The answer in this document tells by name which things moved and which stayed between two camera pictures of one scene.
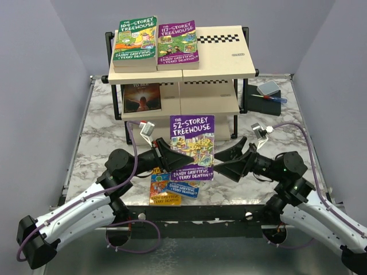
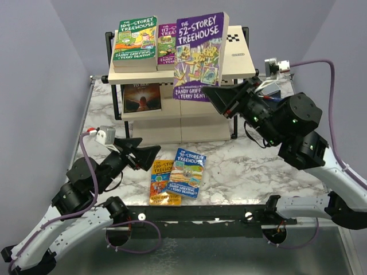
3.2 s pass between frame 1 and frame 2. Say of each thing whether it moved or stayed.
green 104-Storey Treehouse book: stayed
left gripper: moved
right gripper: moved
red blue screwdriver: stayed
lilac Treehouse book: moved
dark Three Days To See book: stayed
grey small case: stayed
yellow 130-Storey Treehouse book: stayed
